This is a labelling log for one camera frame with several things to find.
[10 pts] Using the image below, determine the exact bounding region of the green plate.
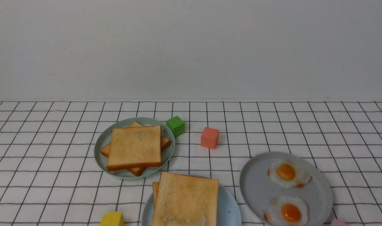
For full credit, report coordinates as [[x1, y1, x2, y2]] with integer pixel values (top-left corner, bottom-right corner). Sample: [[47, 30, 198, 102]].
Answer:
[[94, 117, 175, 180]]

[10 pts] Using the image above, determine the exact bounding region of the green foam cube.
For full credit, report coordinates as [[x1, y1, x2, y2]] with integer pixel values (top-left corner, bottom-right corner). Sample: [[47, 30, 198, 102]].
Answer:
[[165, 116, 185, 137]]

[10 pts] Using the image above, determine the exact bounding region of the grey plate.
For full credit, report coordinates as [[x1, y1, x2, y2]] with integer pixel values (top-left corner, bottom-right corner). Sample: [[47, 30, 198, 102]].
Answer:
[[239, 152, 333, 226]]

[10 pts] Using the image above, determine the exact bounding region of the fried egg lower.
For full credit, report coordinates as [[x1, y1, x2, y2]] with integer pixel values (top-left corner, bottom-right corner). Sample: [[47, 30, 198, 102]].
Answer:
[[264, 196, 309, 226]]

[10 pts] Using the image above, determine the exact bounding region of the orange foam cube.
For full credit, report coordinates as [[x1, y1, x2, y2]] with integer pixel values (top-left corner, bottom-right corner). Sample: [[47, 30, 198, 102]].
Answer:
[[201, 127, 219, 150]]

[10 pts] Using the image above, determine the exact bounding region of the pink foam cube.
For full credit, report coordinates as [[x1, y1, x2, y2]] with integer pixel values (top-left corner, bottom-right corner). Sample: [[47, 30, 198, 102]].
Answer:
[[330, 218, 350, 226]]

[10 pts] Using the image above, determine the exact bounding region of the fried egg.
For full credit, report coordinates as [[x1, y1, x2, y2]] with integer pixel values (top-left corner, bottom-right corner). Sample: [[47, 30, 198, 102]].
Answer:
[[267, 160, 312, 189], [264, 196, 309, 226]]

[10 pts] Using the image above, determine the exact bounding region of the yellow foam cube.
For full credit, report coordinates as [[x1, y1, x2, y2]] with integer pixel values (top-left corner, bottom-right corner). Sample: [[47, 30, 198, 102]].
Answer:
[[100, 212, 125, 226]]

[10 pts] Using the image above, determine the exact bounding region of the toast slice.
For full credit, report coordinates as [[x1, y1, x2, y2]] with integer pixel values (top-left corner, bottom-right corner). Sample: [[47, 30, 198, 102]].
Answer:
[[152, 182, 159, 206], [106, 125, 162, 171], [152, 172, 220, 226]]

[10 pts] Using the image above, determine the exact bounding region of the fried egg rear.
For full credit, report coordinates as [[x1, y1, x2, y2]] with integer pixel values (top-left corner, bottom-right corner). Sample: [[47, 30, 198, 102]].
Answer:
[[267, 160, 312, 189]]

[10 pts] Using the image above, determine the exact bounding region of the toast slice top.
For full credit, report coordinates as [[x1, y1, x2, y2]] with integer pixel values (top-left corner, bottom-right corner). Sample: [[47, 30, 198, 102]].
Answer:
[[152, 172, 220, 226]]

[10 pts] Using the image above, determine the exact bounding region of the light blue plate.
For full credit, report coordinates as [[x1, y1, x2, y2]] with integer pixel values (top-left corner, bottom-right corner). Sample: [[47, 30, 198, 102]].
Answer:
[[142, 184, 242, 226]]

